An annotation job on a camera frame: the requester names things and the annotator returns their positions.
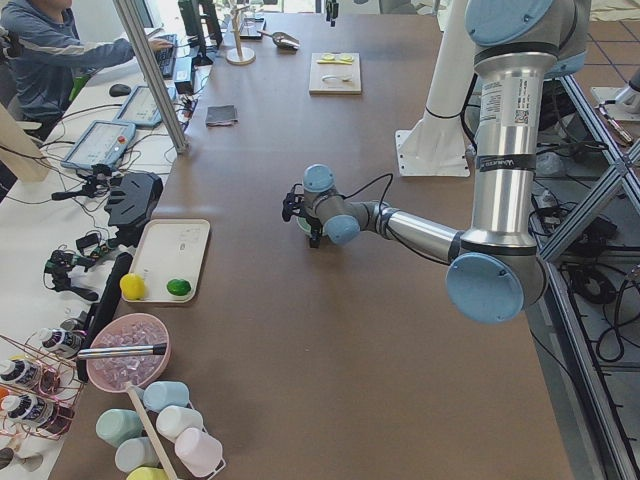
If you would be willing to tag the black computer mouse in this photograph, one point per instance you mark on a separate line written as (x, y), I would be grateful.
(119, 90)

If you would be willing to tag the light blue plastic cup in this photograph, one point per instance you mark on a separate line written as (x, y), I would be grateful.
(161, 394)

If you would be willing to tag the white wire cup rack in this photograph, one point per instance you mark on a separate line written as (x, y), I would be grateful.
(180, 423)

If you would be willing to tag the pale blue plastic cup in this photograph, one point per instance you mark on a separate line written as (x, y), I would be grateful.
(134, 453)

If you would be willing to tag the aluminium frame post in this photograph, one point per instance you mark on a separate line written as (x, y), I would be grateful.
(145, 57)

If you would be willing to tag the seated person in blue hoodie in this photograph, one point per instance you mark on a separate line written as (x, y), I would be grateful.
(53, 56)

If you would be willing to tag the wooden spoon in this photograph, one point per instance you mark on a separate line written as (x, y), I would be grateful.
(133, 394)

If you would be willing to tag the yellow plastic cup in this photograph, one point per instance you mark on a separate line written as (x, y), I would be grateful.
(147, 473)

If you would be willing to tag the dark grey folded cloth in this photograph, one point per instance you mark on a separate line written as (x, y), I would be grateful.
(222, 115)

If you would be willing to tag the white plastic cup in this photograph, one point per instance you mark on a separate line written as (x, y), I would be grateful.
(173, 420)

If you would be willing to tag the yellow lemon slice left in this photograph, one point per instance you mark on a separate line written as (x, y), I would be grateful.
(327, 58)

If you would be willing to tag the yellow lemon slice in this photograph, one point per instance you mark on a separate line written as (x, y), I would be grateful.
(343, 59)
(327, 58)

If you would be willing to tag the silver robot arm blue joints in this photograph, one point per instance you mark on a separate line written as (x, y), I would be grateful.
(494, 270)

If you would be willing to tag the teach pendant tablet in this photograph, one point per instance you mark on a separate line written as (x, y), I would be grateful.
(102, 143)
(140, 108)

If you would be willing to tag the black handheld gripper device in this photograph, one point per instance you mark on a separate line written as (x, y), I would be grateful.
(91, 248)

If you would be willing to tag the mint green bowl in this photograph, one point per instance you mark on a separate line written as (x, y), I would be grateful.
(306, 227)

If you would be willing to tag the teach pendant tablet far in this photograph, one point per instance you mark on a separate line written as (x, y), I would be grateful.
(140, 108)

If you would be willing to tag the white bottle dark label top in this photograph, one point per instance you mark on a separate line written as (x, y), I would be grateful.
(63, 343)

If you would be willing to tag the teach pendant tablet near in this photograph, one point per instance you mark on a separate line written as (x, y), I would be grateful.
(102, 143)

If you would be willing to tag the white bottle dark label middle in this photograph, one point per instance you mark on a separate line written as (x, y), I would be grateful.
(22, 373)

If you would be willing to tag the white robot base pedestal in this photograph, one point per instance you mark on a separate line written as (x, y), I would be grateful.
(435, 146)

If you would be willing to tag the cream plastic tray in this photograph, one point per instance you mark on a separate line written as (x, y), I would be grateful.
(170, 248)

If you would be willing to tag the metal scoop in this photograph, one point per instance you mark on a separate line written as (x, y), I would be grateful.
(282, 40)

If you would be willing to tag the white bottle dark label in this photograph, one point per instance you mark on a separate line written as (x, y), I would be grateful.
(63, 343)
(22, 373)

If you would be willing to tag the copper wire bottle rack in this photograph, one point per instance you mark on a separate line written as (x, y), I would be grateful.
(59, 384)

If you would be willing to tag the aluminium frame rail right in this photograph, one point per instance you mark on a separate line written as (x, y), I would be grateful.
(586, 222)

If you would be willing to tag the black keyboard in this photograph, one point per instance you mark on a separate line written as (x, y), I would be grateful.
(166, 57)

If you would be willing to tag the green lime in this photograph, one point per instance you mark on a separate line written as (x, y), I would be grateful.
(178, 287)

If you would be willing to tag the pink plastic cup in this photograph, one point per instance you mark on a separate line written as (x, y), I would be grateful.
(200, 452)

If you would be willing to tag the yellow lemon slice right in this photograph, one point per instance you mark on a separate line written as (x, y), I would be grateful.
(343, 59)

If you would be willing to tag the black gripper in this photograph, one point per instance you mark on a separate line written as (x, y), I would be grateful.
(314, 235)

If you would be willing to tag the white spoon on board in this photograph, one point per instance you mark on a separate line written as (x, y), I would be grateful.
(341, 78)

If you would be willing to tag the wooden cutting board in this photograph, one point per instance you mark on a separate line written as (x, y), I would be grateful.
(317, 87)

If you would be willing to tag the black flat bar device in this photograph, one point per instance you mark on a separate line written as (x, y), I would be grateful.
(105, 310)

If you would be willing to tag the wooden mug tree stand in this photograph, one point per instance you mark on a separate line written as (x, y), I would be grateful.
(238, 55)

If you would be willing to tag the metal tongs handle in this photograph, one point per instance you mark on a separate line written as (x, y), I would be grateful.
(123, 351)

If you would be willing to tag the pink bowl of ice cubes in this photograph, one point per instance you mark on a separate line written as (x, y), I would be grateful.
(111, 374)

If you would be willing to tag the mint green plastic cup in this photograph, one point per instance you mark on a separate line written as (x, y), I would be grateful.
(115, 426)

